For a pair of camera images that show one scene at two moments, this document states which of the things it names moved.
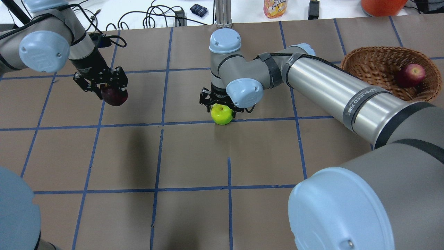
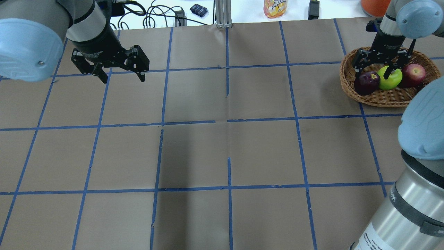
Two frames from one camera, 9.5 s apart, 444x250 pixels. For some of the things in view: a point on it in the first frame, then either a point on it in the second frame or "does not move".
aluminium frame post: x=223 y=14 does not move
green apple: x=221 y=114 → x=393 y=81
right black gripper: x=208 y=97 → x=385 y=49
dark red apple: x=113 y=96 → x=367 y=83
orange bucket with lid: x=382 y=8 does not move
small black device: x=198 y=10 does not move
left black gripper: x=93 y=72 → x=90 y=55
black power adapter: x=313 y=11 does not move
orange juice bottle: x=273 y=9 does not move
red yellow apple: x=411 y=75 does not move
